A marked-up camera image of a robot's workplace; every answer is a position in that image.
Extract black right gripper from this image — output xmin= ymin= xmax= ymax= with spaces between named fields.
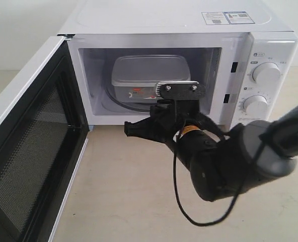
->
xmin=124 ymin=99 xmax=226 ymax=143

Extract white lidded plastic container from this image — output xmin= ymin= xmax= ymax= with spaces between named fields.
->
xmin=111 ymin=54 xmax=191 ymax=103

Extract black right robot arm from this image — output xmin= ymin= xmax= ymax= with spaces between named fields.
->
xmin=124 ymin=99 xmax=298 ymax=202

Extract white Midea microwave body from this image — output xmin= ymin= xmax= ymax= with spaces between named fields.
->
xmin=58 ymin=1 xmax=298 ymax=129

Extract lower white timer knob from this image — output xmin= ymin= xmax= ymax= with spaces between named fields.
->
xmin=243 ymin=95 xmax=268 ymax=115

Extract glass turntable plate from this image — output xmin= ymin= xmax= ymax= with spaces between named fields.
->
xmin=105 ymin=82 xmax=161 ymax=112

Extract upper white control knob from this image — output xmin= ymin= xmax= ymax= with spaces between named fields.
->
xmin=252 ymin=62 xmax=281 ymax=85

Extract warning label sticker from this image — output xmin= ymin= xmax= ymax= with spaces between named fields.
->
xmin=202 ymin=11 xmax=255 ymax=25

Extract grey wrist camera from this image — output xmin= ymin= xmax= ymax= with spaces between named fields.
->
xmin=156 ymin=80 xmax=206 ymax=100

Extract black camera cable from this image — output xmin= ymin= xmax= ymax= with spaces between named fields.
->
xmin=173 ymin=99 xmax=273 ymax=226

